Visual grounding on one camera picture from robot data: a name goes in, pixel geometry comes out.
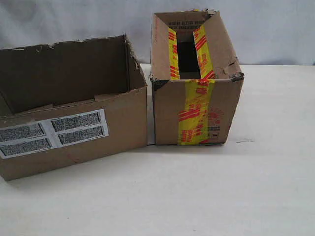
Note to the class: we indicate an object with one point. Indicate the cardboard box with yellow tape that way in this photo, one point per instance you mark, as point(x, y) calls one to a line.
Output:
point(196, 78)

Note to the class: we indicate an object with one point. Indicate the brown cardboard box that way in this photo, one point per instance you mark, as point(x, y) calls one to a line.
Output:
point(69, 103)

